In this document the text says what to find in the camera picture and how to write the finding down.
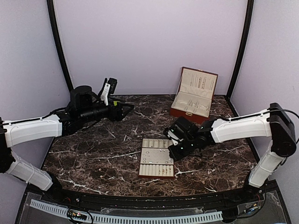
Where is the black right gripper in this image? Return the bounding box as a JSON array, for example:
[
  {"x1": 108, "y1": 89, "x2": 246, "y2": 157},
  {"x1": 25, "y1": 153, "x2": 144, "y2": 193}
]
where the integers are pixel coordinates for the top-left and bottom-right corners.
[{"x1": 168, "y1": 137, "x2": 197, "y2": 162}]

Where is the beige jewelry tray insert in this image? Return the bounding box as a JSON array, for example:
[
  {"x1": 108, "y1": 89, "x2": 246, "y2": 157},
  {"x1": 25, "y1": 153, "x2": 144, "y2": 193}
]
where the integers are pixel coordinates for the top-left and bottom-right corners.
[{"x1": 139, "y1": 139, "x2": 174, "y2": 179}]

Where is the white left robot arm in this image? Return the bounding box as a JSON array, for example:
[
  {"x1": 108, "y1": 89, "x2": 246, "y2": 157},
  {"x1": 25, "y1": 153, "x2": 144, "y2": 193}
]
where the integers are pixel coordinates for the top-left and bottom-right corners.
[{"x1": 0, "y1": 83, "x2": 134, "y2": 203}]

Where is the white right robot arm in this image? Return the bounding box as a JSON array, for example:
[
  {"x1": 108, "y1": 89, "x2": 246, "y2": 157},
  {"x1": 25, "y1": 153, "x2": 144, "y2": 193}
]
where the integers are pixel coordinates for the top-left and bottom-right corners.
[{"x1": 164, "y1": 103, "x2": 299, "y2": 203}]

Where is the red wooden jewelry box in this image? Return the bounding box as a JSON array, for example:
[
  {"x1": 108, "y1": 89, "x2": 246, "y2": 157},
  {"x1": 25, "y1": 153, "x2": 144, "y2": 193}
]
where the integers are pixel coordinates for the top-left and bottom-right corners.
[{"x1": 170, "y1": 67, "x2": 218, "y2": 124}]

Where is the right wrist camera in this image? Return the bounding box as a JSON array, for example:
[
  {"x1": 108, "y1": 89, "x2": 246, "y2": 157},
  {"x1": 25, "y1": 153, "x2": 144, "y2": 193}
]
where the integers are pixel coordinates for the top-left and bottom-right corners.
[{"x1": 164, "y1": 128, "x2": 180, "y2": 145}]

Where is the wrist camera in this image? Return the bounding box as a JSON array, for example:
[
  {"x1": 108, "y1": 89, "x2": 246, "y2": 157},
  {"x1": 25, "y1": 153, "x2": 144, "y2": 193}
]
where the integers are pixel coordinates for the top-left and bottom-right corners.
[
  {"x1": 164, "y1": 128, "x2": 180, "y2": 145},
  {"x1": 98, "y1": 78, "x2": 117, "y2": 105}
]

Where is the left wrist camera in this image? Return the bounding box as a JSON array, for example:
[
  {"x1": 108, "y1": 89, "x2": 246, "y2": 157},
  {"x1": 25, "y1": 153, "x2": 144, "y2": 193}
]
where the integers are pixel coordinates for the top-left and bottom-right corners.
[{"x1": 98, "y1": 78, "x2": 117, "y2": 105}]

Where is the black front table rail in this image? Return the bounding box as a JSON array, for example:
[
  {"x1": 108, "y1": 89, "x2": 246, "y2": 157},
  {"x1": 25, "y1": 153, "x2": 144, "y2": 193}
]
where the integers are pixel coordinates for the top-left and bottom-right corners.
[{"x1": 35, "y1": 172, "x2": 266, "y2": 210}]

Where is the white slotted cable duct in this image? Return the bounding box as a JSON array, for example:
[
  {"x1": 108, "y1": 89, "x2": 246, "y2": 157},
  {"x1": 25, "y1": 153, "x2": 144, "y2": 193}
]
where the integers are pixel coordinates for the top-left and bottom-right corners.
[{"x1": 29, "y1": 199, "x2": 223, "y2": 224}]

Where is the black left frame post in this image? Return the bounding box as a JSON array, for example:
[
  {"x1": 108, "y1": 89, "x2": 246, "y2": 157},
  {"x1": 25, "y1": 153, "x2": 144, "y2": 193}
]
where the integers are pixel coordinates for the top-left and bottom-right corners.
[{"x1": 46, "y1": 0, "x2": 74, "y2": 92}]

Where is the black frame post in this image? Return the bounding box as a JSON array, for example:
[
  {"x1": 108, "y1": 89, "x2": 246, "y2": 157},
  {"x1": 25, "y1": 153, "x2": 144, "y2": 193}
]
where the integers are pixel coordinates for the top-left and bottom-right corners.
[
  {"x1": 225, "y1": 0, "x2": 255, "y2": 100},
  {"x1": 46, "y1": 0, "x2": 74, "y2": 92}
]

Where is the black right frame post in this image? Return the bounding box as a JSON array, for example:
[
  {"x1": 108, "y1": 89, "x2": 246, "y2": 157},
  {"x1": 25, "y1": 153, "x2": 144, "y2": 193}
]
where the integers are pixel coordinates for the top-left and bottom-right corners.
[{"x1": 225, "y1": 0, "x2": 255, "y2": 100}]

